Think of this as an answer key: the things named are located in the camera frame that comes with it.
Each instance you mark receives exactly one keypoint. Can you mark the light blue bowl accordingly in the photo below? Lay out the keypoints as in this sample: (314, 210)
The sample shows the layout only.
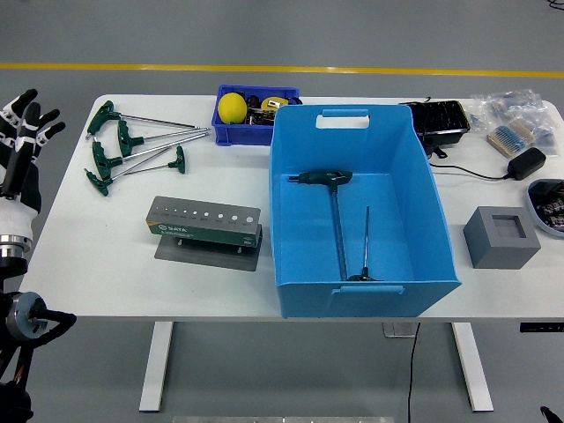
(535, 216)

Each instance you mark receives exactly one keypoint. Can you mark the metal bracket under table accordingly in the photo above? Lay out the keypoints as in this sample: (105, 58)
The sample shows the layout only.
(396, 329)

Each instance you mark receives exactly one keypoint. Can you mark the green silver wrench holder stand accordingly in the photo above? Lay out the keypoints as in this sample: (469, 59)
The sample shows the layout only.
(207, 227)

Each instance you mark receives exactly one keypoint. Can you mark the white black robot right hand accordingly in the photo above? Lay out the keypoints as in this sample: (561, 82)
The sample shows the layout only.
(548, 415)

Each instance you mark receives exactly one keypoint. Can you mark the white table leg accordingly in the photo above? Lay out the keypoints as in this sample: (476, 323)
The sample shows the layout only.
(156, 365)
(473, 365)

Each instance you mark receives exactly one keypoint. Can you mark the grey cube with square recess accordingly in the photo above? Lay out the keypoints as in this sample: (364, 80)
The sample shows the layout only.
(489, 247)

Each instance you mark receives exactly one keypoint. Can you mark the taped resistor strip bundle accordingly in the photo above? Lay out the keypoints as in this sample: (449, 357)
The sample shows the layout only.
(509, 136)

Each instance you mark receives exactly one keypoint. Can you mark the black power adapter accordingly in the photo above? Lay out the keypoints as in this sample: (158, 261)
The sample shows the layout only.
(526, 163)

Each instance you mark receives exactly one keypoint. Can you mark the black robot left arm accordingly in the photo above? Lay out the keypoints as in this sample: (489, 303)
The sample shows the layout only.
(17, 308)

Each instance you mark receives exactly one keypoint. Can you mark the small dark blue parts bin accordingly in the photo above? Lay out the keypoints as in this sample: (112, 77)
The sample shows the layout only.
(233, 134)

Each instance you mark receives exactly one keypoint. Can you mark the yellow tape measure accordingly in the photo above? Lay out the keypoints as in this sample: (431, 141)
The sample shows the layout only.
(271, 103)

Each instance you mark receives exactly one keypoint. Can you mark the black table control panel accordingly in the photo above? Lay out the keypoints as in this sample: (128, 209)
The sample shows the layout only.
(542, 327)

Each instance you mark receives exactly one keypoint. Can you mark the dark metal parts in bin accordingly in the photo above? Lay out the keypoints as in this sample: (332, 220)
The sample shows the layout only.
(257, 115)

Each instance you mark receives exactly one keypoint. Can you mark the black plastic tray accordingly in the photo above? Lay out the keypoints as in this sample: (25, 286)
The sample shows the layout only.
(438, 119)

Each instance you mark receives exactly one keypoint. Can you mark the dark small parts in bowl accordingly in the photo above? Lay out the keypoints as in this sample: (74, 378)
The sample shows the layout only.
(551, 205)

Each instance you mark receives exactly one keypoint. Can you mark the clear bags of blue resistors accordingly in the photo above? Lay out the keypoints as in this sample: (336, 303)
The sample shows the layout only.
(515, 103)

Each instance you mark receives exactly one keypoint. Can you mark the yellow lemon-shaped ball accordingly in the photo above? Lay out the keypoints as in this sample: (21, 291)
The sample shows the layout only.
(231, 108)

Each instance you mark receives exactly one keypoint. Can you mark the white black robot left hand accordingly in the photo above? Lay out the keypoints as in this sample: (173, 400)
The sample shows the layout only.
(15, 216)

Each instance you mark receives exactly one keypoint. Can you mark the large light blue plastic box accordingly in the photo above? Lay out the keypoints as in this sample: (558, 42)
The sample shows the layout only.
(396, 229)

